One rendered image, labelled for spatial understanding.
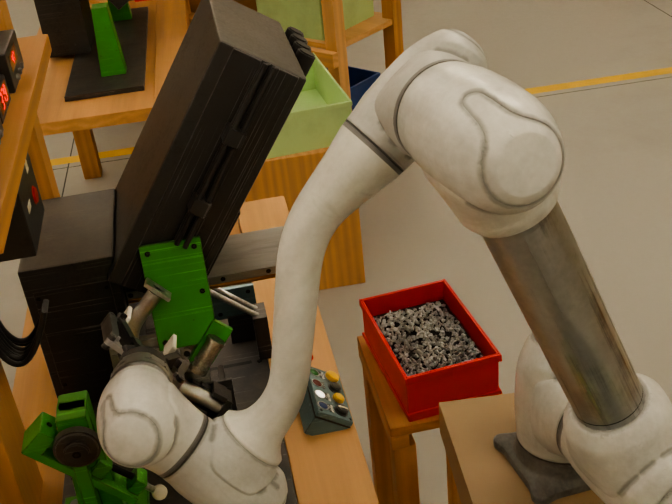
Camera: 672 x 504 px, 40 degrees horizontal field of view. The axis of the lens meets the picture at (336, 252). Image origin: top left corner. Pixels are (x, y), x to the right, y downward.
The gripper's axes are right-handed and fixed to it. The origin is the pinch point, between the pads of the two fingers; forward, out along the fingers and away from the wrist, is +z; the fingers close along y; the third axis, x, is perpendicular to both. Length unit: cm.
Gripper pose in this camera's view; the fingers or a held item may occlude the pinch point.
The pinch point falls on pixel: (147, 332)
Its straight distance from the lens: 159.1
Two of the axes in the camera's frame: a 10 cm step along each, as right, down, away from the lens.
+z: -1.5, -2.5, 9.6
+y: -7.9, -5.5, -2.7
